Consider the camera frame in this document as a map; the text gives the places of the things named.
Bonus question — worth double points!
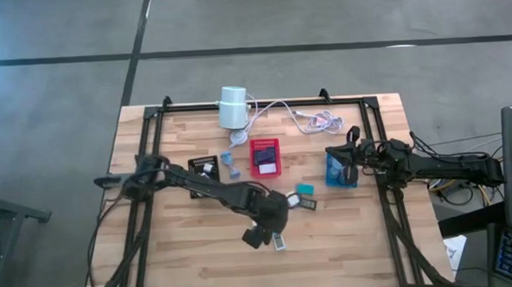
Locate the red plastic basket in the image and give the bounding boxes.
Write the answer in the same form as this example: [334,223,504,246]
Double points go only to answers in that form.
[248,137,284,180]

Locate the black metal table frame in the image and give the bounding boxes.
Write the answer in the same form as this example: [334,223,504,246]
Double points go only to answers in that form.
[75,82,452,287]

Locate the black plastic basket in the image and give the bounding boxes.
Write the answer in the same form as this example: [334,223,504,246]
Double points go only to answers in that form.
[187,155,222,200]

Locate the coiled white cable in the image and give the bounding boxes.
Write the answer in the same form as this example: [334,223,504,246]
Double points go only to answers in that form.
[244,96,346,139]

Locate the black beam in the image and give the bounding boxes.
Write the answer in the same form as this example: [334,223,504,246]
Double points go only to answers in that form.
[438,201,508,239]

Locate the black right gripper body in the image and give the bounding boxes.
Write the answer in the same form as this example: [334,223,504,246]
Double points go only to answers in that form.
[358,137,388,177]

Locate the white cylindrical lamp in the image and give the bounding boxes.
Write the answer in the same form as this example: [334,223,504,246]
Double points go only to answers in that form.
[216,85,251,131]

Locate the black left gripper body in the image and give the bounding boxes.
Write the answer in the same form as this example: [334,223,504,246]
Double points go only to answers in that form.
[253,191,291,236]

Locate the teal digital clock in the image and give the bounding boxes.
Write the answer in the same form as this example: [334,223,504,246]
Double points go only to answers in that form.
[295,182,316,197]

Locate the white lamp cable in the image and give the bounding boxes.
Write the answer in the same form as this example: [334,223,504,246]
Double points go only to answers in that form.
[240,92,262,136]

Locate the tangle of floor cables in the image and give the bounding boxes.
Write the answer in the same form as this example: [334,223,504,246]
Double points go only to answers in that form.
[424,131,507,208]

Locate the white paper sheet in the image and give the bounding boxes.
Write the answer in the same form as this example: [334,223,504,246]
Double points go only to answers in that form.
[443,234,470,279]

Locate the blue plastic basket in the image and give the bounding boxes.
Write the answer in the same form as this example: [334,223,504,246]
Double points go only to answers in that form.
[324,150,359,190]

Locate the grey metal stand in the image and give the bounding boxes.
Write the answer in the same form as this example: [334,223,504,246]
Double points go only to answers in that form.
[0,185,55,287]

